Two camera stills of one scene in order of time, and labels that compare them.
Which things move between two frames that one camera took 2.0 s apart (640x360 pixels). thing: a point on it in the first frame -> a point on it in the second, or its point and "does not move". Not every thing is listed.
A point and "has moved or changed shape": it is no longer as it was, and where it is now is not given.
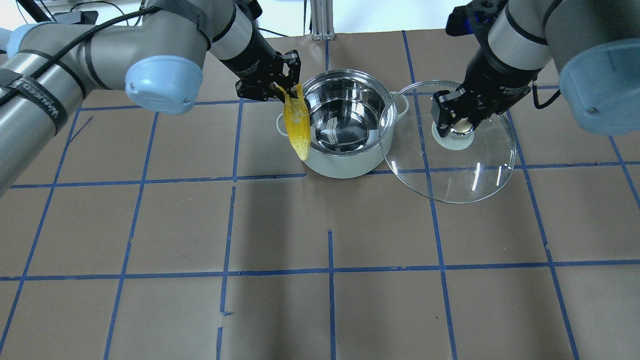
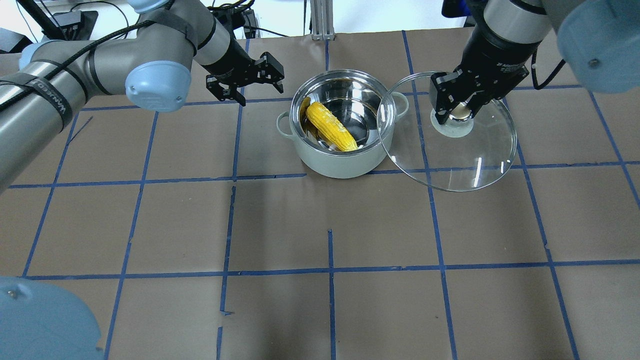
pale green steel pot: (351, 115) does not move
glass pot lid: (456, 168) has moved or changed shape
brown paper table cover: (203, 235) does not move
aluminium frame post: (322, 20) does not move
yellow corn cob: (297, 121) -> (331, 127)
